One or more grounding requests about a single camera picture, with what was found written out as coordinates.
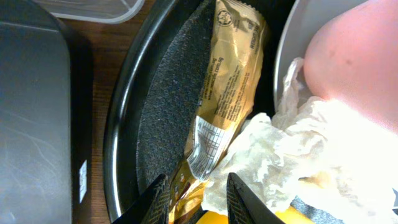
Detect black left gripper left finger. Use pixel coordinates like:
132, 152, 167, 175
113, 174, 170, 224

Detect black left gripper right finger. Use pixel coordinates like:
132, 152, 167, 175
226, 172, 284, 224

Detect white tissue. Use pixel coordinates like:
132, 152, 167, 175
201, 58, 397, 223

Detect gold snack wrapper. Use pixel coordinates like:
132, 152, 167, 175
169, 0, 268, 223

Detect pink plastic cup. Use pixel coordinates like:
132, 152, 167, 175
304, 0, 397, 132

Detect round black tray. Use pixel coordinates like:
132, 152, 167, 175
103, 0, 346, 224

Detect black rectangular tray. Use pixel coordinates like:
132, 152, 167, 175
1, 0, 93, 223

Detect grey round plate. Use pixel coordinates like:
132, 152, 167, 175
273, 0, 366, 108

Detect clear plastic bin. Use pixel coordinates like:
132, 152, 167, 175
34, 0, 145, 24

